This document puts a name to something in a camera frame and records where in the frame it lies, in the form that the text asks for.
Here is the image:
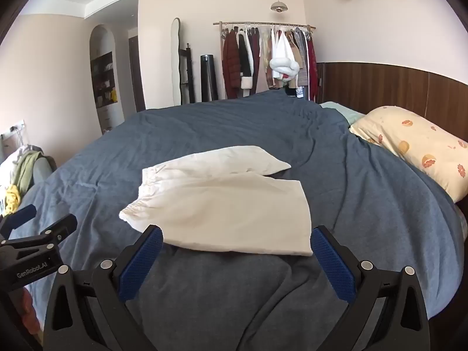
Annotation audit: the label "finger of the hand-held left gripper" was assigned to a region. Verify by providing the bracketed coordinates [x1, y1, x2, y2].
[0, 204, 37, 238]
[0, 214, 78, 252]

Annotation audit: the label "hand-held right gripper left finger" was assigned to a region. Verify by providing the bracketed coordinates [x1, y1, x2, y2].
[44, 225, 164, 351]

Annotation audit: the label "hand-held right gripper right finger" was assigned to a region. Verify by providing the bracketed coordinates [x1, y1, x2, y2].
[310, 226, 430, 351]

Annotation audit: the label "white pants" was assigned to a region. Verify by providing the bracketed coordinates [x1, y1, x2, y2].
[119, 145, 313, 257]

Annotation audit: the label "person's left hand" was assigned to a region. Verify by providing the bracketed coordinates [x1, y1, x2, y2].
[19, 287, 42, 337]

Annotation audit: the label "yellow cloth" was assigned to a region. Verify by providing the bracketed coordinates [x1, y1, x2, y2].
[3, 185, 23, 216]

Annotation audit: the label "green garment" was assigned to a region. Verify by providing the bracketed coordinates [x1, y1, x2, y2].
[11, 150, 43, 195]

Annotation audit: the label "grey chair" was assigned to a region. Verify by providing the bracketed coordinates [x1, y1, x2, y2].
[32, 154, 58, 187]

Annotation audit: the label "cream orange-print pillow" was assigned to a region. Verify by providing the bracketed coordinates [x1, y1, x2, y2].
[349, 106, 468, 203]

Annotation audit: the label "light green bed sheet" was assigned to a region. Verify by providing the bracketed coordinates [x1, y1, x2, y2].
[320, 101, 366, 127]

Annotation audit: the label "blue blanket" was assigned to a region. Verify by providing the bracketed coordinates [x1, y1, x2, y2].
[22, 90, 466, 351]

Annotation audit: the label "dark wooden door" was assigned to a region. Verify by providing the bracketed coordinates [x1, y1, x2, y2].
[128, 36, 147, 112]

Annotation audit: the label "brown wooden headboard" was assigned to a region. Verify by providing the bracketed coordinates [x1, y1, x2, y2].
[316, 62, 468, 137]

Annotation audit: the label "black tower fan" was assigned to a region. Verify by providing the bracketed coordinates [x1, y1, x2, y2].
[200, 54, 219, 103]

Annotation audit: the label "wavy standing mirror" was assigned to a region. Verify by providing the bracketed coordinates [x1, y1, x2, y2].
[171, 18, 184, 106]

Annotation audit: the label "white puffy hanging bundle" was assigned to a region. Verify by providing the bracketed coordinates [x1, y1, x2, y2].
[270, 56, 301, 81]

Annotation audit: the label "row of hanging clothes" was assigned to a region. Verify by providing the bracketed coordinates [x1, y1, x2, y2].
[220, 25, 319, 100]

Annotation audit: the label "arched wall shelf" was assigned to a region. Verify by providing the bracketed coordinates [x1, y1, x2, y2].
[90, 25, 122, 134]

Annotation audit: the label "wooden clothes rail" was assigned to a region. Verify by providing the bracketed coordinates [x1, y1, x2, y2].
[213, 21, 316, 32]

